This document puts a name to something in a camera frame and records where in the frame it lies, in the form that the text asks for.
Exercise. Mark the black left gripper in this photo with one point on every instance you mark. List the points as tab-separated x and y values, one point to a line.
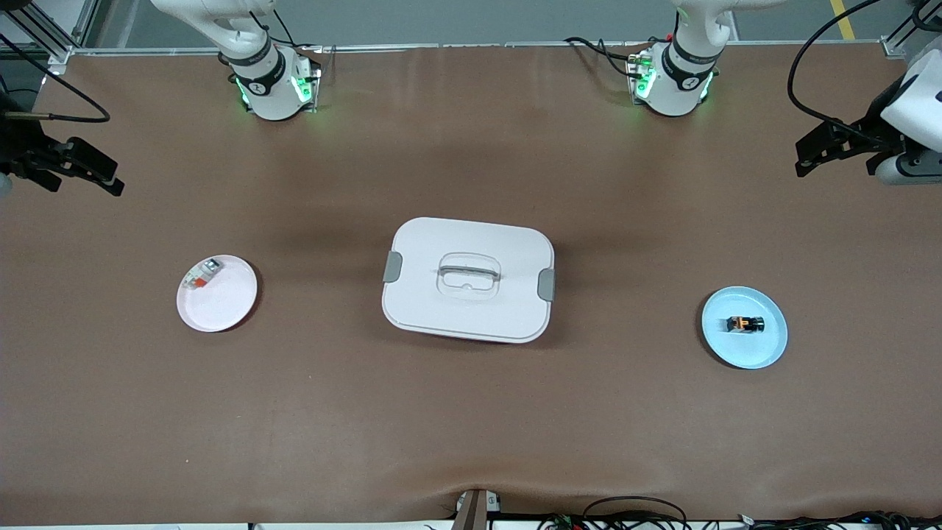
871	129

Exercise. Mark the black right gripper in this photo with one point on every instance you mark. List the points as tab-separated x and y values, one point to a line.
20	142

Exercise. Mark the black orange push-button switch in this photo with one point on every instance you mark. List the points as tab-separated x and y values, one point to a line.
745	324

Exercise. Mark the white lidded box grey latches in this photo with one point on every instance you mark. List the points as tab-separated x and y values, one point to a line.
471	309

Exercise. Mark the pink round plate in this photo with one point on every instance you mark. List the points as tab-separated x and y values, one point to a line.
221	309

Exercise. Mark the light blue round plate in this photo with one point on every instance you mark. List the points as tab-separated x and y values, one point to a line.
736	350

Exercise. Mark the aluminium frame post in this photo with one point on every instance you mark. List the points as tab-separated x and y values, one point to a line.
44	33
909	29

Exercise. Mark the brown camera stand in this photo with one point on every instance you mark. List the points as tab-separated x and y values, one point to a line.
475	509

